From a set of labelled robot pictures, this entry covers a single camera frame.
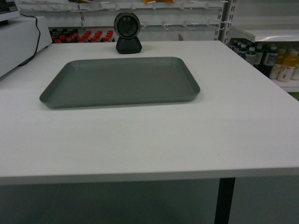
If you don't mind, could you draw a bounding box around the white checkout machine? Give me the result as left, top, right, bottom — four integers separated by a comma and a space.
0, 0, 52, 76

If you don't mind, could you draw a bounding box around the white slotted shelf upright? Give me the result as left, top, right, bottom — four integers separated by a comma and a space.
214, 0, 237, 44

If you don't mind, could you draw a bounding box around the dark tea bottle right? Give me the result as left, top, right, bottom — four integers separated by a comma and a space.
259, 45, 278, 77

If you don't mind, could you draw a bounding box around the black machine power cable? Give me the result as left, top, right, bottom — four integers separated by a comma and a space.
18, 13, 41, 67

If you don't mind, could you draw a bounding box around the orange juice bottle left rear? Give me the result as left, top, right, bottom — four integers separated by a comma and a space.
269, 49, 286, 79

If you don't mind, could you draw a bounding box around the white upper shelf board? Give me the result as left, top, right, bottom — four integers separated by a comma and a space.
229, 24, 299, 42

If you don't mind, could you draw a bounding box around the grey rectangular serving tray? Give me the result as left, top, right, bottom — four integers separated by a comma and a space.
40, 57, 200, 108

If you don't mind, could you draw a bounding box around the orange juice bottle front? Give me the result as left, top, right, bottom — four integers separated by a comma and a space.
277, 51, 299, 82

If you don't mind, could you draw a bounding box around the black round barcode scanner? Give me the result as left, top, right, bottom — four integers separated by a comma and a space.
114, 11, 142, 54

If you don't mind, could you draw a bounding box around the orange juice bottle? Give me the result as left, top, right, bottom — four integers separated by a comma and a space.
269, 49, 286, 79
277, 51, 299, 82

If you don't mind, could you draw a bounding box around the black table leg near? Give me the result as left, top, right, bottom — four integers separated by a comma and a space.
214, 178, 235, 224

